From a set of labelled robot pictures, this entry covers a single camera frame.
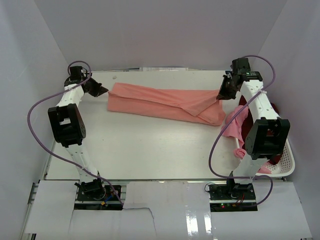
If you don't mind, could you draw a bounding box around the salmon pink t shirt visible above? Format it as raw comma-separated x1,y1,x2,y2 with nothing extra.
107,82,226,126

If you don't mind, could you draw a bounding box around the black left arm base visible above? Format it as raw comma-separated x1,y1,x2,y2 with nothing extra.
74,179,125,211

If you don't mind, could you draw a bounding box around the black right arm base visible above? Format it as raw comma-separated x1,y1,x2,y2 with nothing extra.
204,182,258,213

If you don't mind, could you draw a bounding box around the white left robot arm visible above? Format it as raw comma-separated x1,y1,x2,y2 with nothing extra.
48,66,109,184

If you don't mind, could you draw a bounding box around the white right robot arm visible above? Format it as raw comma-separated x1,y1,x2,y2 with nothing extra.
216,57,291,200

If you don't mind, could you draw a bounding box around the light pink t shirt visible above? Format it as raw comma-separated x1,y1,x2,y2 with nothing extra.
222,105,270,174

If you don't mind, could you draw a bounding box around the dark red t shirt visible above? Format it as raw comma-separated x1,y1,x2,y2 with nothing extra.
239,96,282,165

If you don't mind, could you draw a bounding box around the white perforated laundry basket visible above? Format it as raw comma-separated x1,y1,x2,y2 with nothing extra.
234,138,296,178

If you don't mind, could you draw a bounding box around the white paper sheets front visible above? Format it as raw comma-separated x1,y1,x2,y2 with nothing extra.
25,180,312,240

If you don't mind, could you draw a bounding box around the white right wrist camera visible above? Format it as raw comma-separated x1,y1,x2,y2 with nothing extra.
225,70,233,78

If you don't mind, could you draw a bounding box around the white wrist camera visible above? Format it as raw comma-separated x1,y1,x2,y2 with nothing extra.
81,68,90,78
225,70,233,78

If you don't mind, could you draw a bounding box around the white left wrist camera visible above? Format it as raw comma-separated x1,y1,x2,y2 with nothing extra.
81,68,90,78

